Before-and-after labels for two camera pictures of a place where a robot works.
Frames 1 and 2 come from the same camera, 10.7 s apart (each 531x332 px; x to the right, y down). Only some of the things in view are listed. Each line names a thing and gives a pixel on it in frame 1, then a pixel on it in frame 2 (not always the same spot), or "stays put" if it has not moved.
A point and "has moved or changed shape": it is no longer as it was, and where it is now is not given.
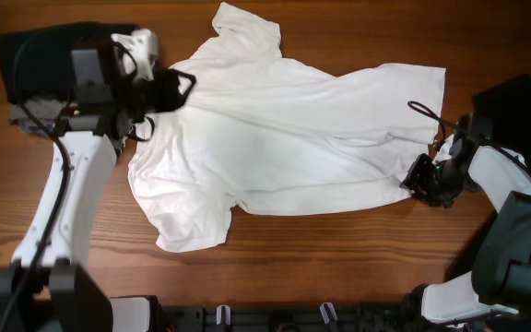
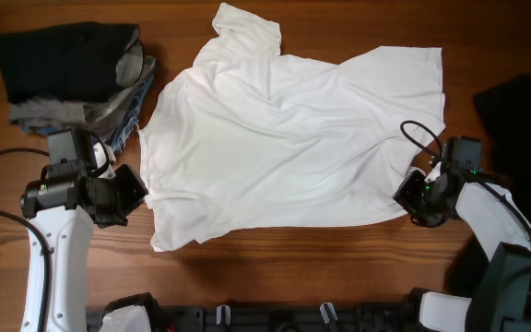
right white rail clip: x=328 y=313 stays put
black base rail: x=289 y=318 stays put
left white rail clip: x=218 y=314 stays put
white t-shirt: x=262 y=133 has moved or changed shape
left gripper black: x=166 y=81 -> x=136 y=191
